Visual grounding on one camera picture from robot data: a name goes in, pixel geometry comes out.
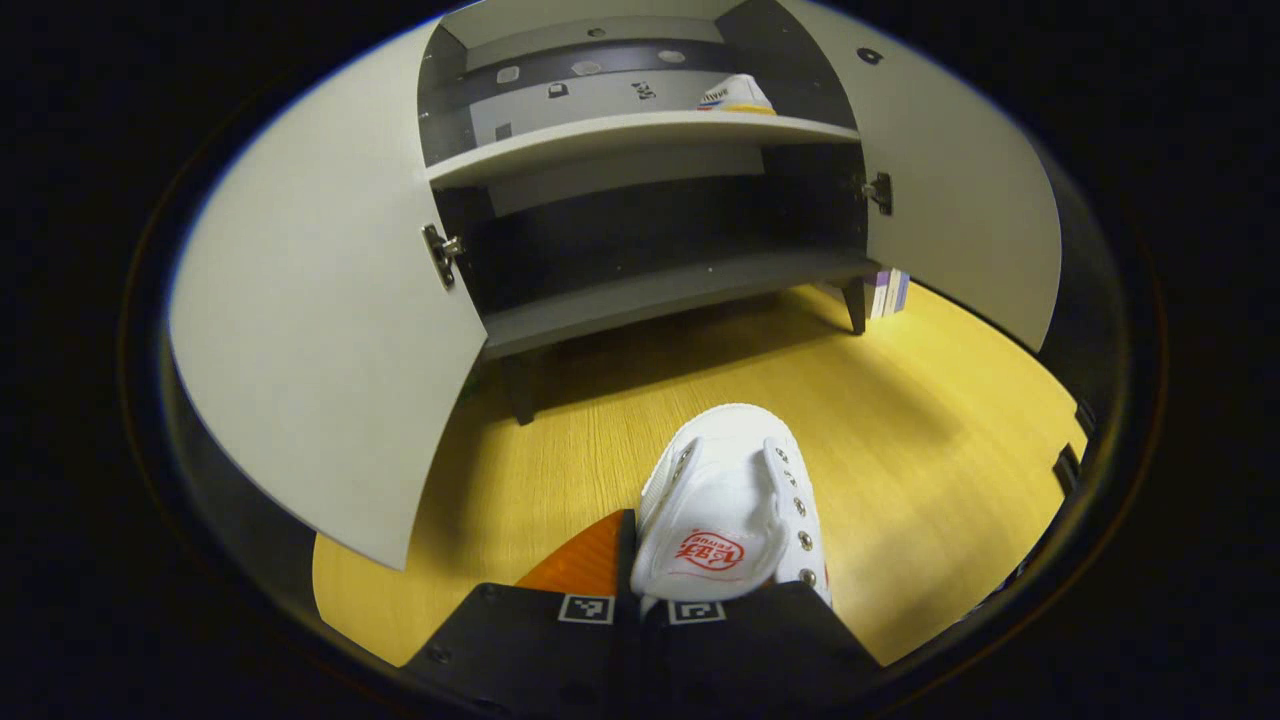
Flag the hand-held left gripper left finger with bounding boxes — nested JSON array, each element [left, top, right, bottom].
[[400, 508, 643, 706]]

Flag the white canvas shoe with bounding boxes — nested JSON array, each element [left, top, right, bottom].
[[696, 73, 778, 117], [630, 403, 833, 613]]

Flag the white cabinet door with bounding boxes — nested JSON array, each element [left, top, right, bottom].
[[780, 0, 1063, 353], [167, 20, 491, 571]]

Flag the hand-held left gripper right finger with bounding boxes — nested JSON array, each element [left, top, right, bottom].
[[640, 578, 886, 706]]

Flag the stack of books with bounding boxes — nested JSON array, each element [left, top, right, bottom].
[[865, 267, 912, 321]]

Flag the white shoe cabinet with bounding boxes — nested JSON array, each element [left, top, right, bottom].
[[415, 0, 886, 426]]

